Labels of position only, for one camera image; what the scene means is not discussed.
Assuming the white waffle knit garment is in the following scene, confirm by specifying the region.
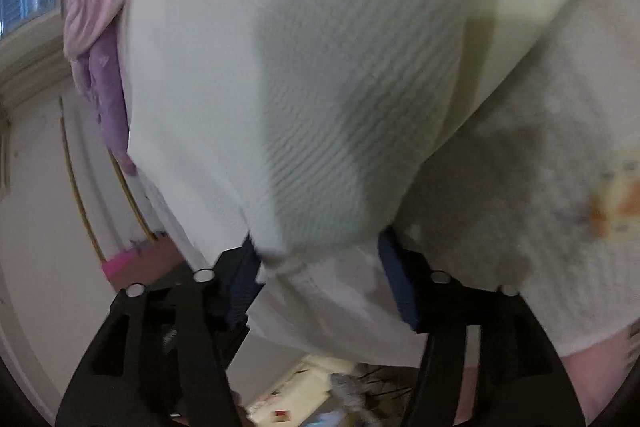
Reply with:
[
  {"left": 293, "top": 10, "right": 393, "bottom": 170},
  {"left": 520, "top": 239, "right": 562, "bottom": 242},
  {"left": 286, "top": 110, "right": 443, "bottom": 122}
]
[{"left": 119, "top": 0, "right": 640, "bottom": 371}]

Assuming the pink box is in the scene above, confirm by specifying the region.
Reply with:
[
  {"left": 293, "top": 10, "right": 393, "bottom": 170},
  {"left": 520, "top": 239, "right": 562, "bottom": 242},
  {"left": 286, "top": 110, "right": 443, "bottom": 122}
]
[{"left": 101, "top": 248, "right": 139, "bottom": 281}]

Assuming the white floral bed sheet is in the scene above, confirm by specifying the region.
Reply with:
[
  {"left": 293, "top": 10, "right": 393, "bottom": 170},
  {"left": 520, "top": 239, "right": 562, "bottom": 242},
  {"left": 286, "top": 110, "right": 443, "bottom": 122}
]
[{"left": 397, "top": 0, "right": 639, "bottom": 355}]

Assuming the brown wooden bedside table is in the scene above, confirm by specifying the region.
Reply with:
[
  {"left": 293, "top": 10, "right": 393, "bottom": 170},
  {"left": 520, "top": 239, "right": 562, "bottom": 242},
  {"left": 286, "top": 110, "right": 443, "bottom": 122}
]
[{"left": 109, "top": 235, "right": 188, "bottom": 291}]

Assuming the pink purple floral quilt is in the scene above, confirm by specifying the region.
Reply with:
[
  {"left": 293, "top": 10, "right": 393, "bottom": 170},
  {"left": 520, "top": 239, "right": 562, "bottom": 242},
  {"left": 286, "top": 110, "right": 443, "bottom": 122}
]
[{"left": 62, "top": 0, "right": 137, "bottom": 176}]

